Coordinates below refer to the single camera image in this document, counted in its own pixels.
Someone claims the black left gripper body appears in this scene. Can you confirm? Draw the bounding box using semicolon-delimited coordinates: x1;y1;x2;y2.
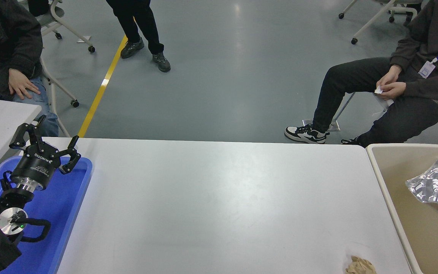
11;146;62;190

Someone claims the tan paper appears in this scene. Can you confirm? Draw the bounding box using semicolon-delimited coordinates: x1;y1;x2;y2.
345;256;376;274

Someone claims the silver foil tray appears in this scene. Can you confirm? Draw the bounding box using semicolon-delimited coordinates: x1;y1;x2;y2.
405;158;438;228

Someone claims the person's left hand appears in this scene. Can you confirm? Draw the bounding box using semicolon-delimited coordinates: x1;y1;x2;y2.
8;68;41;100
379;81;406;100

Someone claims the person's right hand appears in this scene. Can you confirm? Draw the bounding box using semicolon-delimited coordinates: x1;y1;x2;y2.
376;65;402;90

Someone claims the white office chair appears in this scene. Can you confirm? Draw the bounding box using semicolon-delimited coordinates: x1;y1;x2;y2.
33;0;95;53
40;57;80;137
338;0;422;45

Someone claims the blue plastic tray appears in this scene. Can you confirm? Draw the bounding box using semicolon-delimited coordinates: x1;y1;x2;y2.
0;155;93;274

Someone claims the black garment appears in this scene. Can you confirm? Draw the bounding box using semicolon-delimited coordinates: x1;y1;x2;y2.
28;0;50;16

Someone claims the standing person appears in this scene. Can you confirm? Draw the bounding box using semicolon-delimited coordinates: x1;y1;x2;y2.
106;0;171;73

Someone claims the seated person with badge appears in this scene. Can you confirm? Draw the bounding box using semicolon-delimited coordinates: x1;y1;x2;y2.
284;0;438;147

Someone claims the large pale bin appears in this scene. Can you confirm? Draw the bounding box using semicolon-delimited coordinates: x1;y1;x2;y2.
366;143;438;274

